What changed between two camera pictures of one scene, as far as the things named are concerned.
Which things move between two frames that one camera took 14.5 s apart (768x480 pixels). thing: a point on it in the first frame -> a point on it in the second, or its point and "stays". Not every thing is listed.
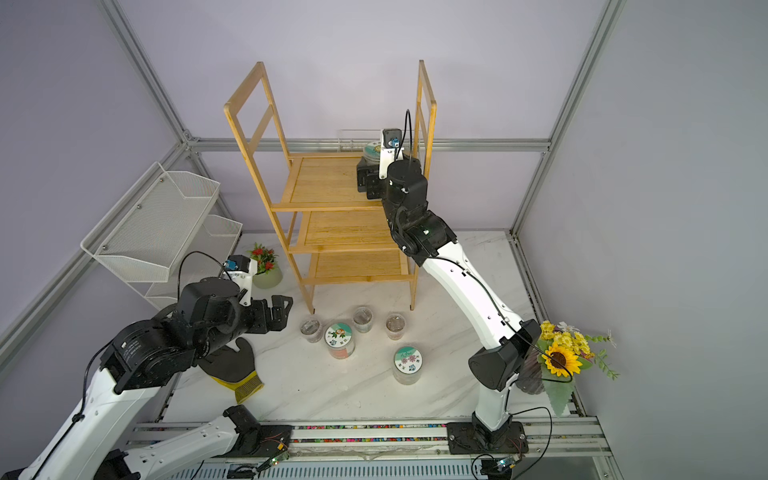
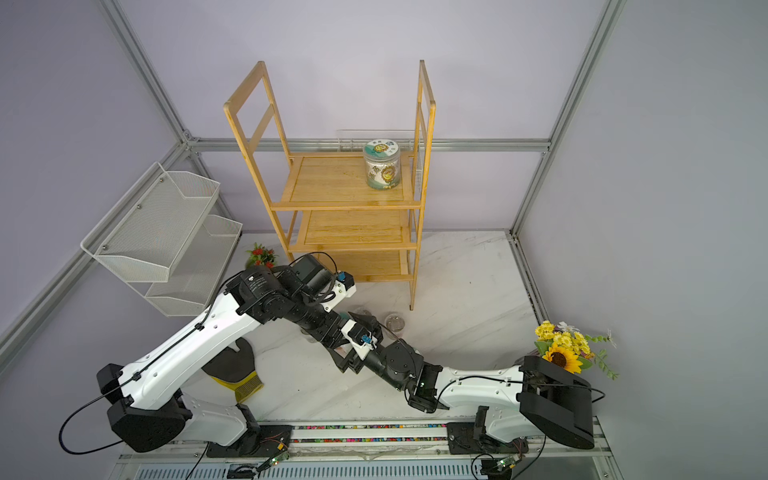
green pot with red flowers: (269, 273) stays
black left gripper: (279, 316) -> (335, 341)
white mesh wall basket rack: (163, 237) stays
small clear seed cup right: (395, 326) stays
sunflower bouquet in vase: (559, 353) stays
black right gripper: (371, 184) -> (348, 363)
